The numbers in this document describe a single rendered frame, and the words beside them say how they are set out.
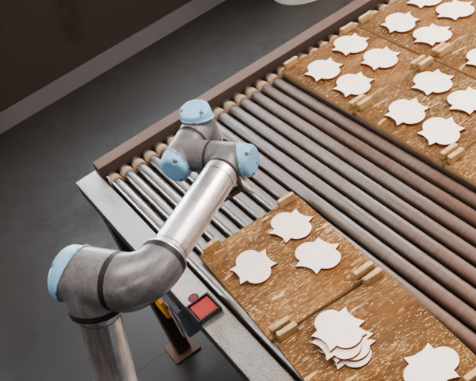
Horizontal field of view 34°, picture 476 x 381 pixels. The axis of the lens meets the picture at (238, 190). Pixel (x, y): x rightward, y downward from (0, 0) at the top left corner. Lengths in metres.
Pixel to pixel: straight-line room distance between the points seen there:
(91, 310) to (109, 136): 3.21
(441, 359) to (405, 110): 0.96
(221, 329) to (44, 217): 2.36
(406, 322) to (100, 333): 0.79
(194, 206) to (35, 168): 3.22
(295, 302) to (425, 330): 0.35
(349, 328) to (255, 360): 0.26
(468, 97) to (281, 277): 0.87
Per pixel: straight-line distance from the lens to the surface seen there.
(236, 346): 2.10
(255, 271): 2.21
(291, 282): 2.16
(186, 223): 1.56
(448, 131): 2.49
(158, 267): 1.48
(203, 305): 2.20
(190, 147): 1.76
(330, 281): 2.13
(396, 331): 2.00
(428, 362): 1.92
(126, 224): 2.58
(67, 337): 3.68
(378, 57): 2.87
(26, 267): 4.13
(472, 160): 2.39
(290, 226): 2.29
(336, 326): 1.99
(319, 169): 2.49
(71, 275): 1.54
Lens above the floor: 2.51
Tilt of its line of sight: 39 degrees down
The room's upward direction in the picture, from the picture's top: 21 degrees counter-clockwise
